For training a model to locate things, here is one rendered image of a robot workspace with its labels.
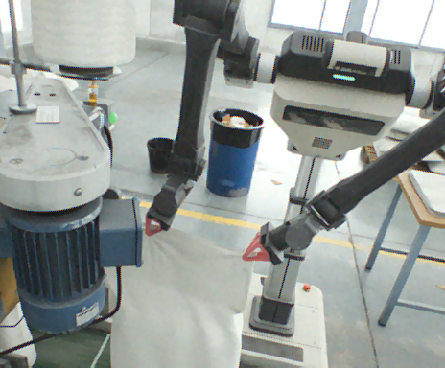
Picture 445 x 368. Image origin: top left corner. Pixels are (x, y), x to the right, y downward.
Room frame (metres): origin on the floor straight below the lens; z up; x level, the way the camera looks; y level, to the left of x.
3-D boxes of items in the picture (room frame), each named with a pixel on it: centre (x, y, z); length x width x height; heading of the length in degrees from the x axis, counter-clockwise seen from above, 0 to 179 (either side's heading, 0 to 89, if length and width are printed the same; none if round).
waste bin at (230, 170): (3.13, -0.09, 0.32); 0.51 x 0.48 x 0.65; 173
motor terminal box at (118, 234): (0.57, 0.16, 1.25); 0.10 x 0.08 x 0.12; 18
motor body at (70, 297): (0.53, 0.26, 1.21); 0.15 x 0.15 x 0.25
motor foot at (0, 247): (0.51, 0.35, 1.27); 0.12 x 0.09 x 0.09; 173
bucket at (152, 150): (3.30, 0.55, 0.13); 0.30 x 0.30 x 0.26
